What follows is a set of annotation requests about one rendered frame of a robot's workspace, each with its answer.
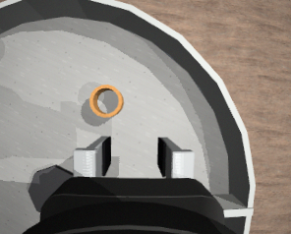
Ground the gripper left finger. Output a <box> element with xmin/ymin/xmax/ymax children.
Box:
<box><xmin>73</xmin><ymin>136</ymin><xmax>111</xmax><ymax>177</ymax></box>

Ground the bronze bushing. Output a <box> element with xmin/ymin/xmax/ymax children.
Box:
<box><xmin>89</xmin><ymin>85</ymin><xmax>124</xmax><ymax>117</ymax></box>

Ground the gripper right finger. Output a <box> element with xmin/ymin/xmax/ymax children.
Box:
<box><xmin>157</xmin><ymin>137</ymin><xmax>195</xmax><ymax>179</ymax></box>

